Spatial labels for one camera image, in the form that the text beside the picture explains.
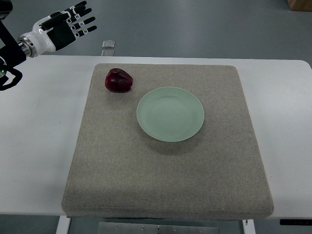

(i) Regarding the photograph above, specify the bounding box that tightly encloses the white table leg left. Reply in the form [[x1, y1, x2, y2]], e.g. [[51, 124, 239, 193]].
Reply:
[[56, 216, 71, 234]]

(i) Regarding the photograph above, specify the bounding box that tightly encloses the grey fabric cushion mat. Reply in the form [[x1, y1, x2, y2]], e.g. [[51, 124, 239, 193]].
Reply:
[[61, 63, 274, 220]]

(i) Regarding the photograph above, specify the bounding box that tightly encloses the pale green plate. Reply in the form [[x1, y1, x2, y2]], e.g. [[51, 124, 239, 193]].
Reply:
[[136, 87, 205, 142]]

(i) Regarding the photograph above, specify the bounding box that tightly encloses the grey metal base plate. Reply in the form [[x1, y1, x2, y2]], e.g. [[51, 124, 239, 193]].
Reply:
[[97, 222, 220, 234]]

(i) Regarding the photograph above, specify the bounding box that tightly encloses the square metal floor plate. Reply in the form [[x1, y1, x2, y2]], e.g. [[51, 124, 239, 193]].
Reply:
[[102, 40, 115, 48]]

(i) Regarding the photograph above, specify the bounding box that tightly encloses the white table leg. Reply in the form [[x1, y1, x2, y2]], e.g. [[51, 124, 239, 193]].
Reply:
[[242, 219, 256, 234], [56, 216, 71, 234]]

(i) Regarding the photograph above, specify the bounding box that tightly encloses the cardboard box corner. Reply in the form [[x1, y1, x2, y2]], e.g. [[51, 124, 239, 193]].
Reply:
[[287, 0, 312, 12]]

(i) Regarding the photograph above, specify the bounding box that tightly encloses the black control panel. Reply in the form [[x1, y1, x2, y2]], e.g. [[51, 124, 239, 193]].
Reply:
[[279, 219, 312, 226]]

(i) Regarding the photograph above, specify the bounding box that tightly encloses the black white robot left hand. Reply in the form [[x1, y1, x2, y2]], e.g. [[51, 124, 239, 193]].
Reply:
[[28, 0, 97, 55]]

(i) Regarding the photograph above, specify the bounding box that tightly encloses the dark red apple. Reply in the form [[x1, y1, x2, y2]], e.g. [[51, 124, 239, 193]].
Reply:
[[104, 68, 133, 93]]

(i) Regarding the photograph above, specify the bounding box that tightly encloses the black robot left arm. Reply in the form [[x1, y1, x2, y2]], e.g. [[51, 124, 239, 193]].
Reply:
[[0, 23, 38, 91]]

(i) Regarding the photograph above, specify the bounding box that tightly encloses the white table leg right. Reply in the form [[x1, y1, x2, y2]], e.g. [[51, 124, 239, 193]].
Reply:
[[242, 219, 256, 234]]

